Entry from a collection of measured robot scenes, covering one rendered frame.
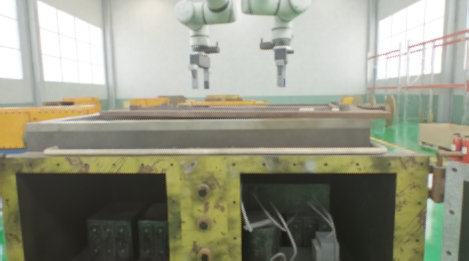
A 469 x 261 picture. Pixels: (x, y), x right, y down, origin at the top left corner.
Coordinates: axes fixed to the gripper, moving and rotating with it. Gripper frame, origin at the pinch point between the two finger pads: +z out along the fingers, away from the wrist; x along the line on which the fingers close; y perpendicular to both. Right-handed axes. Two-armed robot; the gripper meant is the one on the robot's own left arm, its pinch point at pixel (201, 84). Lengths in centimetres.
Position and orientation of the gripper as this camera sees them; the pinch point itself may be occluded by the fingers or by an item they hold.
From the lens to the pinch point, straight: 111.9
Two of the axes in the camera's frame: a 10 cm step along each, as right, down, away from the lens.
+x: -2.7, 0.9, -9.6
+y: -9.6, -0.1, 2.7
